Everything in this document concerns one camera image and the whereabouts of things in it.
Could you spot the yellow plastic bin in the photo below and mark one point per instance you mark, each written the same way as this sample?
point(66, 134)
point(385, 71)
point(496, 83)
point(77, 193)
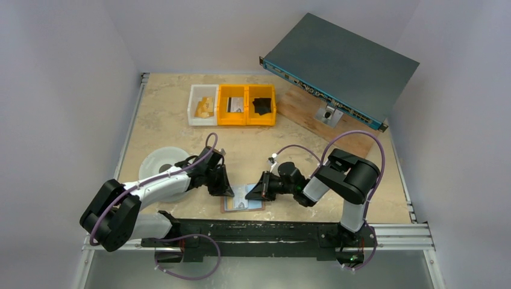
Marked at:
point(230, 119)
point(261, 91)

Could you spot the white plastic bin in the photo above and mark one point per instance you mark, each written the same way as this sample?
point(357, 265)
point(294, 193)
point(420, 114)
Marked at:
point(197, 92)

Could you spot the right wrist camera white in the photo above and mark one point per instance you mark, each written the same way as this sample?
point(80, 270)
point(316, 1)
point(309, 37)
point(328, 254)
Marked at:
point(272, 160)

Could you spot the metal mounting bracket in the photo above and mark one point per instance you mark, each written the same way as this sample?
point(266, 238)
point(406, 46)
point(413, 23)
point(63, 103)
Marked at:
point(329, 115)

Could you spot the silver card in yellow bin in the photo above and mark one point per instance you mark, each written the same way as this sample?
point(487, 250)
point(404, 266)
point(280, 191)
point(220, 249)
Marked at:
point(235, 105)

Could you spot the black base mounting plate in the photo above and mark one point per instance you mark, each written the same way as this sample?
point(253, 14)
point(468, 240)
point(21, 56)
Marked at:
point(324, 241)

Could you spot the middle yellow plastic bin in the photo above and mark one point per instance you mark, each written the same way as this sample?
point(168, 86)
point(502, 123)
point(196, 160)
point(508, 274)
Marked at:
point(230, 119)

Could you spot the brown leather card holder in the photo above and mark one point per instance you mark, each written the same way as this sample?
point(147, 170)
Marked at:
point(243, 203)

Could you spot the black card in yellow bin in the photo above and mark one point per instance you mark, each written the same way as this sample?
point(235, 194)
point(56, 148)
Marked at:
point(262, 106)

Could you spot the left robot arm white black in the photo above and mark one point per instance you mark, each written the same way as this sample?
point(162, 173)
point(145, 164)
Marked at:
point(114, 215)

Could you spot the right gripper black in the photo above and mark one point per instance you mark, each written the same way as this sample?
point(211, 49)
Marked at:
point(267, 185)

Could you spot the aluminium frame rail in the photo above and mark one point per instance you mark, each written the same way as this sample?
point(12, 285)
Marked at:
point(413, 236)

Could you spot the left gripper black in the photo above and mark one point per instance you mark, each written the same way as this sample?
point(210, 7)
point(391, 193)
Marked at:
point(223, 188)

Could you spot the white tape roll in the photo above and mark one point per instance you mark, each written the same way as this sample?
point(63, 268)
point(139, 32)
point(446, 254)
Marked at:
point(159, 157)

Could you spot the right yellow plastic bin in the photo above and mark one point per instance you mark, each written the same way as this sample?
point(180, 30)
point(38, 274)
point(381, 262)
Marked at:
point(261, 91)

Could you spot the gold cards in white bin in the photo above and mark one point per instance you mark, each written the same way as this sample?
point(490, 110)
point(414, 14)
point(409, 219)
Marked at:
point(205, 108)

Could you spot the blue grey network switch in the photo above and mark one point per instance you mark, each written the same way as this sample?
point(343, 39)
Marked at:
point(350, 73)

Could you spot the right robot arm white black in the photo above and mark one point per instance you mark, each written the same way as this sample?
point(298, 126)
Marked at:
point(349, 176)

